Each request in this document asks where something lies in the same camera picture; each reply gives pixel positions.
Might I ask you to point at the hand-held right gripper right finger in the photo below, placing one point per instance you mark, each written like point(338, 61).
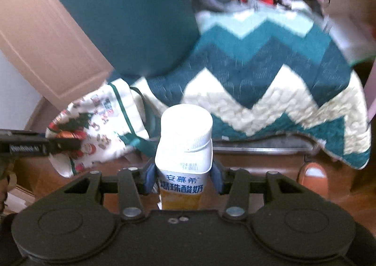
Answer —
point(216, 179)

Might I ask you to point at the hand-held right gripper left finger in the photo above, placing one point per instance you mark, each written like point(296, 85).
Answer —
point(150, 178)

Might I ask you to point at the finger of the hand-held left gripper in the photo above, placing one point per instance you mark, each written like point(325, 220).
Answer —
point(64, 144)

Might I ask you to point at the white printed bag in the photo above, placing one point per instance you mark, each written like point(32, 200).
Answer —
point(97, 125)

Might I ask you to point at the white yogurt bottle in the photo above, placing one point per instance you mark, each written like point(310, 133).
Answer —
point(183, 137)

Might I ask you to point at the teal plastic bin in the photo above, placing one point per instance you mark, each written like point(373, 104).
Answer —
point(126, 19)

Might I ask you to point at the light wooden door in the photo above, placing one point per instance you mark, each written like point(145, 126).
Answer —
point(44, 48)

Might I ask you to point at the brown slipper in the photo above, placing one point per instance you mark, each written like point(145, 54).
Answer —
point(312, 179)

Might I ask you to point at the teal zigzag quilt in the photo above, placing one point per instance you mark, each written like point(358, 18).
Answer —
point(264, 78)

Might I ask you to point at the white board green edge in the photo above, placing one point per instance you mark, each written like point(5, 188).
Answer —
point(352, 40)

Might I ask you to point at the metal bench frame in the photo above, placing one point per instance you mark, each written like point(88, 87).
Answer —
point(264, 150)

